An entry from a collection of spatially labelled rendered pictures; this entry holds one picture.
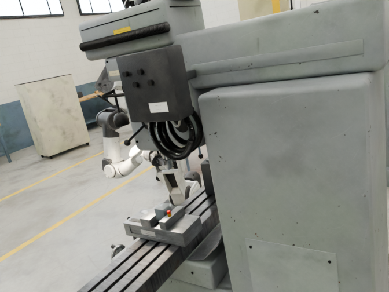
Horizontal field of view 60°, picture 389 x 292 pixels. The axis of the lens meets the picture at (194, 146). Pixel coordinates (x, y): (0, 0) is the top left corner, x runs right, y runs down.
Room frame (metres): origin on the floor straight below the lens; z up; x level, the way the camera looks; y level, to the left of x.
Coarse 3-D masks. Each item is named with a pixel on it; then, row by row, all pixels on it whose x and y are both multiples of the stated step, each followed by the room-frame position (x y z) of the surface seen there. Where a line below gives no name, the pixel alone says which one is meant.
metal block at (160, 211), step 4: (160, 204) 1.43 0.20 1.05; (164, 204) 1.43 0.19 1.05; (168, 204) 1.42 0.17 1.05; (156, 208) 1.40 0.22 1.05; (160, 208) 1.39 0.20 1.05; (164, 208) 1.38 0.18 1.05; (168, 208) 1.40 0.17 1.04; (156, 212) 1.40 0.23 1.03; (160, 212) 1.38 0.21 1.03; (164, 212) 1.38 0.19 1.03; (156, 216) 1.40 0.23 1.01; (160, 216) 1.38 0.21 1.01; (164, 216) 1.37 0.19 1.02
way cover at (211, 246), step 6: (216, 228) 1.49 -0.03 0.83; (210, 234) 1.46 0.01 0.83; (216, 234) 1.43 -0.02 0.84; (204, 240) 1.41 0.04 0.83; (210, 240) 1.39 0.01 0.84; (216, 240) 1.36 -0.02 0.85; (204, 246) 1.35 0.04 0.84; (210, 246) 1.33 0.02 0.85; (216, 246) 1.19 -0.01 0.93; (198, 252) 1.32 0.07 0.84; (204, 252) 1.29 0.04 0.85; (210, 252) 1.23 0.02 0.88; (192, 258) 1.28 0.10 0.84; (198, 258) 1.26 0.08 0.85; (204, 258) 1.23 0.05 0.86
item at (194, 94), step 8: (192, 88) 1.24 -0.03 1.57; (208, 88) 1.32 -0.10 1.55; (192, 96) 1.24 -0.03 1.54; (192, 104) 1.24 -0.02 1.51; (192, 120) 1.24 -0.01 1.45; (176, 128) 1.28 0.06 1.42; (184, 128) 1.26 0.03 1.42; (184, 136) 1.27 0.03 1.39; (176, 144) 1.30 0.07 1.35; (200, 144) 1.24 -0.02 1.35
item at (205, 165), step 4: (204, 160) 1.79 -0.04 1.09; (208, 160) 1.74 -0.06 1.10; (200, 164) 1.75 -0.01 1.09; (204, 164) 1.74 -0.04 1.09; (208, 164) 1.73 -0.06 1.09; (204, 168) 1.74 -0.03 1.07; (208, 168) 1.73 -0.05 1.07; (204, 172) 1.74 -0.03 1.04; (208, 172) 1.73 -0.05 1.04; (204, 176) 1.74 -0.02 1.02; (208, 176) 1.73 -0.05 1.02; (204, 180) 1.75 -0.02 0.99; (208, 180) 1.74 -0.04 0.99; (204, 184) 1.75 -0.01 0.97; (208, 184) 1.74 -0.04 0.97; (212, 184) 1.73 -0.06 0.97; (208, 188) 1.74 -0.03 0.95; (212, 188) 1.73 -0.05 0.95; (208, 192) 1.74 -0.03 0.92; (212, 192) 1.73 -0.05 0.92
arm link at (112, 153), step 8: (104, 144) 1.82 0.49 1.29; (112, 144) 1.80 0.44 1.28; (104, 152) 1.81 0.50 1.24; (112, 152) 1.80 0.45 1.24; (104, 160) 1.80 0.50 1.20; (112, 160) 1.79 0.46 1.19; (120, 160) 1.84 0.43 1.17; (104, 168) 1.78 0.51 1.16; (112, 168) 1.75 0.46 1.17; (112, 176) 1.74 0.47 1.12
